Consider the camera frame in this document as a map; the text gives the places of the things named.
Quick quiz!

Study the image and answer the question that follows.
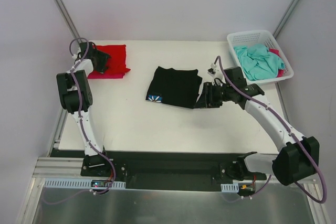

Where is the right aluminium frame post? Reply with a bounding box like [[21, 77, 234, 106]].
[[273, 0, 301, 38]]

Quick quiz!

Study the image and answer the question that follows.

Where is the left aluminium frame post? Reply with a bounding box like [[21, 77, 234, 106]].
[[54, 0, 80, 39]]

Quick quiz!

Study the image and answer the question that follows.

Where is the aluminium front rail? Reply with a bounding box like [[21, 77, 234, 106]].
[[33, 157, 82, 178]]

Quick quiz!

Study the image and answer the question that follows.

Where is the crumpled teal t-shirt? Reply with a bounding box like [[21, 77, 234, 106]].
[[234, 44, 278, 81]]

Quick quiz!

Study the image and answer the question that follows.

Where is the white cable duct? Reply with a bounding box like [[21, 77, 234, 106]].
[[220, 183, 239, 193], [44, 178, 126, 190]]

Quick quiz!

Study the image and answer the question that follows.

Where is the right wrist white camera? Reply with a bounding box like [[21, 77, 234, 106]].
[[207, 63, 224, 80]]

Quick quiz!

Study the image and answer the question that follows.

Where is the right white cable duct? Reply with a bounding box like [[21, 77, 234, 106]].
[[220, 183, 239, 193]]

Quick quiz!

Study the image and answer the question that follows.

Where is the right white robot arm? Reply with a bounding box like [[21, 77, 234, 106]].
[[195, 64, 320, 186]]

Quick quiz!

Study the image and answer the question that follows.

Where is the crumpled pink t-shirt in basket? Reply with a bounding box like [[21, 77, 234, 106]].
[[269, 48, 286, 78]]

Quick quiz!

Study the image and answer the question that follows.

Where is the pink t-shirt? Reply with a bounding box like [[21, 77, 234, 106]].
[[269, 48, 286, 78], [87, 72, 125, 79]]

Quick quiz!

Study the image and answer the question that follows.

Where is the aluminium frame post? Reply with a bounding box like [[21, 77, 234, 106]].
[[54, 0, 80, 39], [273, 0, 301, 38]]

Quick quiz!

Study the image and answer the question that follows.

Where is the black daisy print t-shirt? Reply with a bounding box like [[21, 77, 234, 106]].
[[145, 67, 202, 109]]

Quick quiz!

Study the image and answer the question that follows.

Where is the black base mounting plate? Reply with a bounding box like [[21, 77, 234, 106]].
[[80, 152, 274, 190]]

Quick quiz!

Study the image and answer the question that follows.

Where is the left white cable duct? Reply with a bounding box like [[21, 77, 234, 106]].
[[44, 178, 126, 190]]

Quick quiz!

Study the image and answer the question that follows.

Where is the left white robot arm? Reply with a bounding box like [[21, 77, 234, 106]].
[[56, 37, 115, 181]]

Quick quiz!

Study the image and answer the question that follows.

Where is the red t-shirt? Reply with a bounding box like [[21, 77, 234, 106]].
[[97, 45, 131, 74]]

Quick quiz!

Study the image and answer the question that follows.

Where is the white plastic basket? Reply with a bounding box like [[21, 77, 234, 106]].
[[227, 30, 294, 84]]

